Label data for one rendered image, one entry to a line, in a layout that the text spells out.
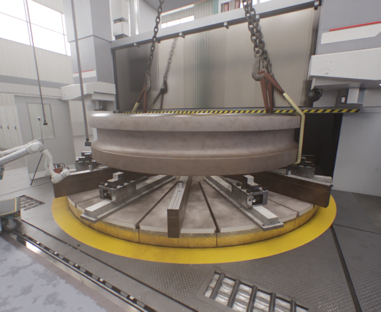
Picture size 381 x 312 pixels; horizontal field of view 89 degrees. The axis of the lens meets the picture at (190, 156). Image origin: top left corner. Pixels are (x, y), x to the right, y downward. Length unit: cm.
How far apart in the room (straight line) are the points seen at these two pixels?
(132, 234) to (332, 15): 440
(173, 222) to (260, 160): 168
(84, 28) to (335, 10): 588
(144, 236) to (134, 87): 564
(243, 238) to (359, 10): 366
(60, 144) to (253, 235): 616
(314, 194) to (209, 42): 460
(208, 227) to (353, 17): 368
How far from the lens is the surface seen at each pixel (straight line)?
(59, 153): 730
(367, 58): 367
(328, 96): 453
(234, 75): 572
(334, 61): 361
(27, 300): 281
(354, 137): 561
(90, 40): 688
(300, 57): 556
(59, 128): 726
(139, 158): 311
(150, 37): 716
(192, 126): 278
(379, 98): 467
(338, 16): 421
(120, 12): 841
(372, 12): 426
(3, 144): 1430
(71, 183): 418
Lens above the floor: 175
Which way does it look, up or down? 12 degrees down
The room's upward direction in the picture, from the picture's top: straight up
